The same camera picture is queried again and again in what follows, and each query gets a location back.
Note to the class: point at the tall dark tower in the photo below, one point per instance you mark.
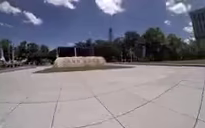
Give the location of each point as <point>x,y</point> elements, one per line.
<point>110,34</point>

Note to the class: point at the pale stone monument block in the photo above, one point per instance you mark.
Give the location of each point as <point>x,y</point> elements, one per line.
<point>79,61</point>

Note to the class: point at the grey building with overhang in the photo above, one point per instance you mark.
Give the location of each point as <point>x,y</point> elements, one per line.
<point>203,25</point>

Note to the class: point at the row of distant trees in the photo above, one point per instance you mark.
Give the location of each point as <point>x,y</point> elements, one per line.
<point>146,45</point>

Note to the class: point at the dark low wall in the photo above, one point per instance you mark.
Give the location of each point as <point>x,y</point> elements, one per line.
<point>75,51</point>

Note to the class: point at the pale concrete slab plaza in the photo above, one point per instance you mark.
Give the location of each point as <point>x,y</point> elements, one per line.
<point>100,96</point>

